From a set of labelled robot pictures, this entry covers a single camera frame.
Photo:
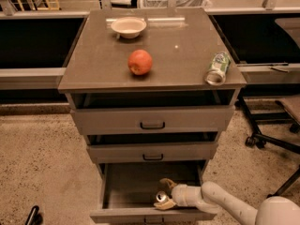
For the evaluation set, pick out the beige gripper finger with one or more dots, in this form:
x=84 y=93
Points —
x=165 y=205
x=166 y=185

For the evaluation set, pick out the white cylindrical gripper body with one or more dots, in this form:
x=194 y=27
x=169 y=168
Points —
x=180 y=194

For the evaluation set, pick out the orange soda can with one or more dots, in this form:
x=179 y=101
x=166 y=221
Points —
x=162 y=197

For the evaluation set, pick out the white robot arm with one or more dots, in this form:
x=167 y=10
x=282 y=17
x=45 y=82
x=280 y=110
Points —
x=210 y=198

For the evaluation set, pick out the grey bottom drawer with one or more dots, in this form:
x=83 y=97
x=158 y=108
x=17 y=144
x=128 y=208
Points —
x=129 y=191

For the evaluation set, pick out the grey drawer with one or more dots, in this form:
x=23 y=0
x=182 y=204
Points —
x=129 y=191
x=121 y=112
x=152 y=147

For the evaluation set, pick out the grey middle drawer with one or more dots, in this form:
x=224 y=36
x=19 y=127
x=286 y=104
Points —
x=152 y=147

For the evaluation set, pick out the grey top drawer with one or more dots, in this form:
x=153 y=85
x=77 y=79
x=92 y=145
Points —
x=121 y=112

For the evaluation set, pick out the grey drawer cabinet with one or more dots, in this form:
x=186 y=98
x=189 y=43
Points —
x=182 y=44

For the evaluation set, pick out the green soda can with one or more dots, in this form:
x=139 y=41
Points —
x=217 y=70

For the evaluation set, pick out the red apple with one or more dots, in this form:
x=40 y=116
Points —
x=140 y=62

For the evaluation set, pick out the black object bottom left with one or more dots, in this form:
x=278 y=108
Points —
x=34 y=217

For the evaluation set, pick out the white bowl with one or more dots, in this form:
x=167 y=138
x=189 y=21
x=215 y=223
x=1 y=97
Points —
x=128 y=27

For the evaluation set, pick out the white wire basket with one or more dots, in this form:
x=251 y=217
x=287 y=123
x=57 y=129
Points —
x=174 y=3

